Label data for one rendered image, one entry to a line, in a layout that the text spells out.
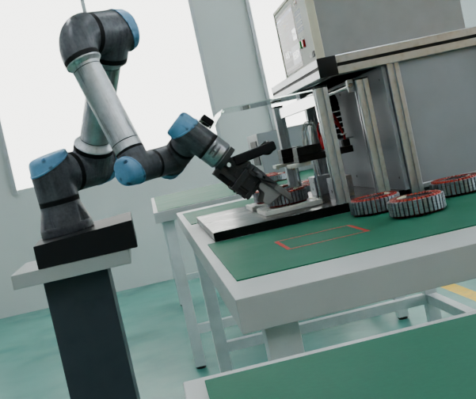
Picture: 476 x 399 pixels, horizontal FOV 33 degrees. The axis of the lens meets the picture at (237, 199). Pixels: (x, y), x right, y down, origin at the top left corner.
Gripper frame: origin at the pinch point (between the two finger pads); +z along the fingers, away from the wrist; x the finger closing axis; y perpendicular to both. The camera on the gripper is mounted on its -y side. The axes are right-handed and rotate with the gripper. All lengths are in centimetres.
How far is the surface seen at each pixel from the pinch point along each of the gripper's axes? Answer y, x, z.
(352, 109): -30.8, -11.6, 1.8
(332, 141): -15.2, 19.6, -2.8
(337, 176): -9.4, 19.6, 3.3
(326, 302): 16, 98, -3
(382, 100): -31.0, 16.6, 1.6
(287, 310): 20, 98, -7
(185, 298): 53, -161, 15
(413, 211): -8, 58, 12
